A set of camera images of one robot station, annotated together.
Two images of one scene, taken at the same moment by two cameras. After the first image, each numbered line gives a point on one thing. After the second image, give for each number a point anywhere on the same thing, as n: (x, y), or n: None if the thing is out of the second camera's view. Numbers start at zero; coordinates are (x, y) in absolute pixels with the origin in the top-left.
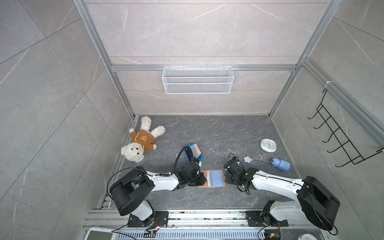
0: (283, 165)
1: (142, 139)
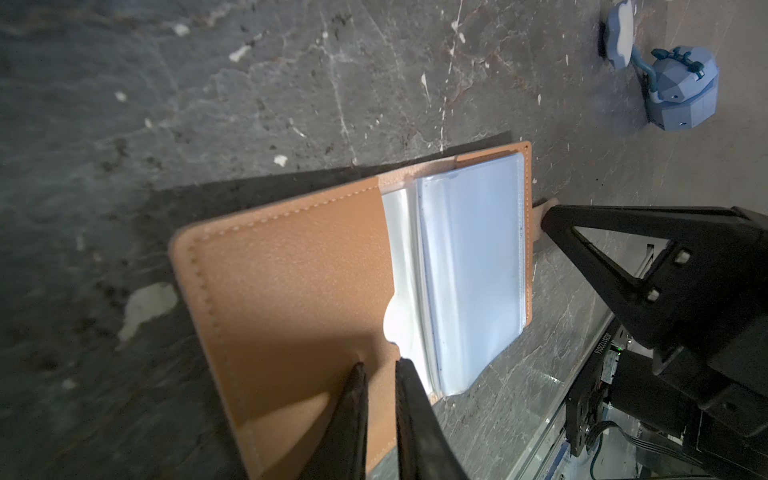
0: (680, 84)
1: None
